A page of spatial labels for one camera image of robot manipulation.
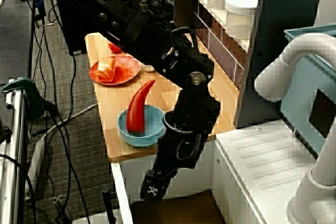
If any blue plastic bin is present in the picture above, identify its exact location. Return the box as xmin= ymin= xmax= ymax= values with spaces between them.
xmin=279 ymin=23 xmax=336 ymax=156

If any dark tiled shelf hutch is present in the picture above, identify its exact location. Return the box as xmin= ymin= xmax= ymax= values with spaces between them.
xmin=173 ymin=0 xmax=326 ymax=130

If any light blue bowl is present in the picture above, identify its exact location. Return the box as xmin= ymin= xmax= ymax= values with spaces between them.
xmin=117 ymin=104 xmax=166 ymax=148

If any aluminium frame rail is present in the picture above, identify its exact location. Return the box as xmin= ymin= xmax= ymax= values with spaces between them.
xmin=0 ymin=79 xmax=27 ymax=224

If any toy salmon sushi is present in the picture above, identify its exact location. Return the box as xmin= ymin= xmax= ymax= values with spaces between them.
xmin=96 ymin=57 xmax=117 ymax=82

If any white toy faucet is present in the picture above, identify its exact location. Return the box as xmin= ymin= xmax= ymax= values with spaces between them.
xmin=254 ymin=33 xmax=336 ymax=224

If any black equipment box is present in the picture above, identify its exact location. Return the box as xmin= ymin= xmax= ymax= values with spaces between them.
xmin=55 ymin=0 xmax=89 ymax=56

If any thick white cable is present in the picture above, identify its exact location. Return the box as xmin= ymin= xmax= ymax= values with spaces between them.
xmin=25 ymin=102 xmax=98 ymax=201

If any black post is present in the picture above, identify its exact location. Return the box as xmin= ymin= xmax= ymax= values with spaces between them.
xmin=101 ymin=186 xmax=118 ymax=224

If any black gripper servo cable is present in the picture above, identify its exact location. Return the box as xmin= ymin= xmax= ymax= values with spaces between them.
xmin=176 ymin=133 xmax=202 ymax=161

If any red plate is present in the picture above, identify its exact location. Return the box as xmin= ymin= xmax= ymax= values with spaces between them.
xmin=89 ymin=55 xmax=140 ymax=86

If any red toy sausage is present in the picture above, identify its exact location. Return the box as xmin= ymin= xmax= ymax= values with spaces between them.
xmin=108 ymin=42 xmax=123 ymax=54

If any red toy pepper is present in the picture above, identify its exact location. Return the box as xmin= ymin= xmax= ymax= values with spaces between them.
xmin=125 ymin=80 xmax=156 ymax=137

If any white toy kitchen sink unit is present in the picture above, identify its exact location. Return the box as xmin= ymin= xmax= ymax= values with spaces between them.
xmin=110 ymin=119 xmax=336 ymax=224

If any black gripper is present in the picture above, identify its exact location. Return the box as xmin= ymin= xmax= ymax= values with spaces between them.
xmin=140 ymin=115 xmax=211 ymax=206

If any green clamp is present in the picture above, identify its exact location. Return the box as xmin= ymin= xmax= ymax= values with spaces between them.
xmin=1 ymin=77 xmax=46 ymax=120

